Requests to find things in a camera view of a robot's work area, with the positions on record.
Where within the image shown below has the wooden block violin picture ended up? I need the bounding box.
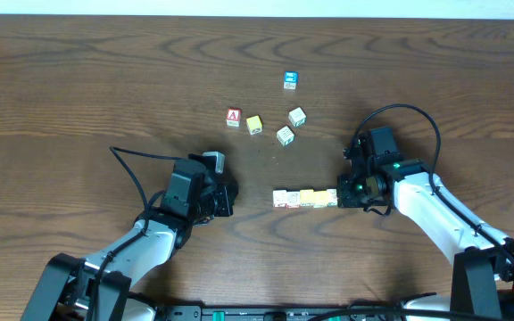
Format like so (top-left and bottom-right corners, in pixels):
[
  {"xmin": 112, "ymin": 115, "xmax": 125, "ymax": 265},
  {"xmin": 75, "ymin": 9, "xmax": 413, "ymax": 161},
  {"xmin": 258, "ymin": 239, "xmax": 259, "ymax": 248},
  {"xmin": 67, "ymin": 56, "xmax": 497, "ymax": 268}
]
[{"xmin": 327, "ymin": 189, "xmax": 338, "ymax": 207}]

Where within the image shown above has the wooden letter B hammer block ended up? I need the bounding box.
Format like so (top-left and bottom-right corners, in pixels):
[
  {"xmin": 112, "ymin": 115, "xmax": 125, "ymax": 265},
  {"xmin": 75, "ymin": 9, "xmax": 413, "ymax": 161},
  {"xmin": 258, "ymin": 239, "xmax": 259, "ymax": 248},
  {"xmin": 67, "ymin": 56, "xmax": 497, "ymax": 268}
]
[{"xmin": 313, "ymin": 190, "xmax": 331, "ymax": 208}]

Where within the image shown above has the wooden block red side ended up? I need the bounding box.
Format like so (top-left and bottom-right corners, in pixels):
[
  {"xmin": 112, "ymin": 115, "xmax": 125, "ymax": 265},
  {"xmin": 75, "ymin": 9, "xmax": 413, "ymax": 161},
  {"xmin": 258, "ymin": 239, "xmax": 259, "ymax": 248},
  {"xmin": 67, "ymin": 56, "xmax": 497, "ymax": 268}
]
[{"xmin": 272, "ymin": 190, "xmax": 287, "ymax": 208}]

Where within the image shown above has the wooden block snail picture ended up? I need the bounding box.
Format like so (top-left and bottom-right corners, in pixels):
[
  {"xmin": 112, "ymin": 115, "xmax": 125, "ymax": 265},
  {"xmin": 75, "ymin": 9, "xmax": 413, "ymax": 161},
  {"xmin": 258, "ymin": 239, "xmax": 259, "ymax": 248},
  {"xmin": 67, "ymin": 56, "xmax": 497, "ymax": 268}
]
[{"xmin": 286, "ymin": 191, "xmax": 301, "ymax": 209}]

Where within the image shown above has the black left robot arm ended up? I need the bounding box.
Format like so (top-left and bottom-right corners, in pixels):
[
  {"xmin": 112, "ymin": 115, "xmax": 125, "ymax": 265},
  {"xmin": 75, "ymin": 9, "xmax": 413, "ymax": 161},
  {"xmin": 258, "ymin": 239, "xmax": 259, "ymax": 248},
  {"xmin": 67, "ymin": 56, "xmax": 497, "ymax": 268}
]
[{"xmin": 21, "ymin": 152, "xmax": 238, "ymax": 320}]

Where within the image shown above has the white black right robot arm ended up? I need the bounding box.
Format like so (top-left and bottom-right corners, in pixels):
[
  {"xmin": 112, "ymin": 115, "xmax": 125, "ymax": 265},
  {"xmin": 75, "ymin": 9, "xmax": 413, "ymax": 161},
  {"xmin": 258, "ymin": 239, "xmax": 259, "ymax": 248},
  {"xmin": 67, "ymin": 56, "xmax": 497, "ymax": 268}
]
[{"xmin": 336, "ymin": 128, "xmax": 514, "ymax": 320}]

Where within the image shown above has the red letter A block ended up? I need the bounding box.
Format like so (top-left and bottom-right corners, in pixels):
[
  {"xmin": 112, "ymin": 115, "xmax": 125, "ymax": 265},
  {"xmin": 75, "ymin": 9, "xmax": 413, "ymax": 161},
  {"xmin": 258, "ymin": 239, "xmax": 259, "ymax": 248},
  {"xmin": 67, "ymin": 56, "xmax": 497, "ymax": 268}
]
[{"xmin": 226, "ymin": 108, "xmax": 242, "ymax": 128}]

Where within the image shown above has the yellow top ball block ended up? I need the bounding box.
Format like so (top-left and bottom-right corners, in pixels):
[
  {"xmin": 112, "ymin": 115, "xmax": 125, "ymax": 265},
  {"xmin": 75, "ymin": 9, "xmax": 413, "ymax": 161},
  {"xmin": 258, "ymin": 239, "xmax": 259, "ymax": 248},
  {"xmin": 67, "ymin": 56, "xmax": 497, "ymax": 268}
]
[{"xmin": 246, "ymin": 115, "xmax": 262, "ymax": 135}]

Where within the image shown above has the plain block green edge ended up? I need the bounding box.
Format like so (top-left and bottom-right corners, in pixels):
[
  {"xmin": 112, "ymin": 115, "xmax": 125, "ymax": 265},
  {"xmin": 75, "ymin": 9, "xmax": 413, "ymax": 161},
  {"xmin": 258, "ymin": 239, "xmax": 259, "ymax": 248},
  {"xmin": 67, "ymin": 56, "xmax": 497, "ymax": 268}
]
[{"xmin": 288, "ymin": 107, "xmax": 307, "ymax": 128}]

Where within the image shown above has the wooden block dragonfly picture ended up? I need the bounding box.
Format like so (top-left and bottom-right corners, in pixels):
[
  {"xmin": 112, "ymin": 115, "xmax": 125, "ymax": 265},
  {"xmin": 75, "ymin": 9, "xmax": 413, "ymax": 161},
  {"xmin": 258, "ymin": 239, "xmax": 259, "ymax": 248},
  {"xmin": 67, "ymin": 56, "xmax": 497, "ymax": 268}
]
[{"xmin": 276, "ymin": 126, "xmax": 295, "ymax": 146}]

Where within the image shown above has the blue top wooden block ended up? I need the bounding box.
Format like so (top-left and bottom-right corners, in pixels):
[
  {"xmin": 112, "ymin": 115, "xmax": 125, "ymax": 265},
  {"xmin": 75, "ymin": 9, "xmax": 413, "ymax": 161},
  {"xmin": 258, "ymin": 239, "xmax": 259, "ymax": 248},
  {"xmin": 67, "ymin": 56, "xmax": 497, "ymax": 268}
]
[{"xmin": 283, "ymin": 71, "xmax": 299, "ymax": 90}]

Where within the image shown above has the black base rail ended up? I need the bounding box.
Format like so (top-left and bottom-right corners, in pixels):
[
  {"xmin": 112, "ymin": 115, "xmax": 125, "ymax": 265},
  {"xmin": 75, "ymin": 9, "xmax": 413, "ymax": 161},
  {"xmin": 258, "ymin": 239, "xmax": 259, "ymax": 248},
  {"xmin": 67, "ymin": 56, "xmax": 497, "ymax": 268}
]
[{"xmin": 149, "ymin": 304, "xmax": 410, "ymax": 321}]

